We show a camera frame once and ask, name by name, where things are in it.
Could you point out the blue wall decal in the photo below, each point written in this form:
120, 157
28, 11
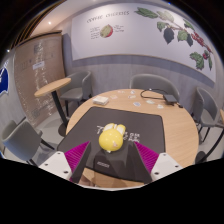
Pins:
3, 80

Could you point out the small white box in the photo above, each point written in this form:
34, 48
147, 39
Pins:
100, 100

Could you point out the white cherry print wall board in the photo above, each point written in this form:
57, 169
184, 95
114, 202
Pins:
143, 43

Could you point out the wooden wall panel with text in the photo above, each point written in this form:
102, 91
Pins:
36, 80

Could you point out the small black plug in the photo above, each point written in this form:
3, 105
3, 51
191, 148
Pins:
180, 105

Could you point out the black mouse pad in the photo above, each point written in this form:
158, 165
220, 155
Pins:
100, 116

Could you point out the grey upholstered chair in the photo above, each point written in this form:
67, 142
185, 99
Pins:
20, 136
203, 103
78, 83
153, 81

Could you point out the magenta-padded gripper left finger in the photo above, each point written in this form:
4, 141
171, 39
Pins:
55, 165

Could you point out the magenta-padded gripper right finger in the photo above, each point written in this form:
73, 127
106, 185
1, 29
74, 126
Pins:
165, 166

